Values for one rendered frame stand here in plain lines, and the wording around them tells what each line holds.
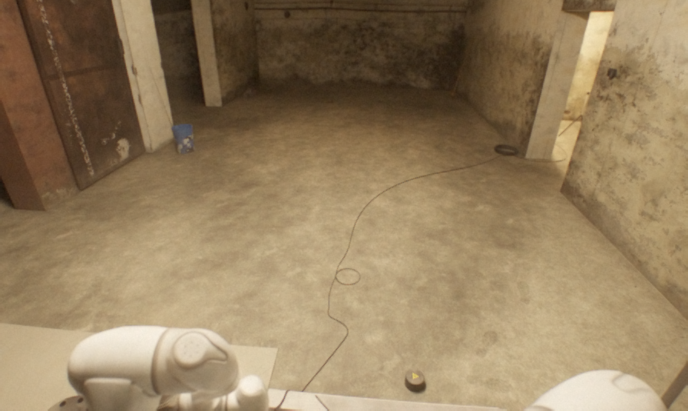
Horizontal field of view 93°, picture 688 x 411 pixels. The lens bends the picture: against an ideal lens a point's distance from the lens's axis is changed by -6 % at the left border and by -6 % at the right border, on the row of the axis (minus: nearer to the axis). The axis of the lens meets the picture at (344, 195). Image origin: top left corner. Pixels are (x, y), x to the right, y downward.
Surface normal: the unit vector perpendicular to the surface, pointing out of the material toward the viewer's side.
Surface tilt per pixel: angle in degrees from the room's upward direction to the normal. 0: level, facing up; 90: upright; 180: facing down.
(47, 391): 0
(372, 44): 90
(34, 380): 0
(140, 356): 34
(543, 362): 0
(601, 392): 13
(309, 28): 90
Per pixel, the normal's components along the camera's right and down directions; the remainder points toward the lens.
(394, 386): 0.02, -0.89
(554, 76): -0.09, 0.45
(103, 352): -0.03, -0.61
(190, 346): 0.19, -0.62
